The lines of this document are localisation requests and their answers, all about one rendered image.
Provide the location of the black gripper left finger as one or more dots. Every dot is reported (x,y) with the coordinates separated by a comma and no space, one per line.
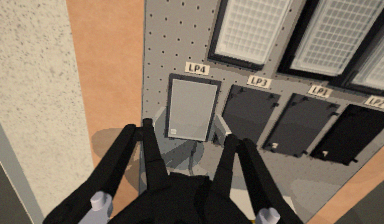
(91,202)

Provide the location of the beige label plate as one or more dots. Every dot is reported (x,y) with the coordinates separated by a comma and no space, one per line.
(197,68)
(320,91)
(375,101)
(259,81)

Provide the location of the grey perforated base plate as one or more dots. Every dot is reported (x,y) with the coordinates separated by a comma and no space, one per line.
(180,31)

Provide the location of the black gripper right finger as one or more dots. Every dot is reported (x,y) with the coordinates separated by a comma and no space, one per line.
(268,205)

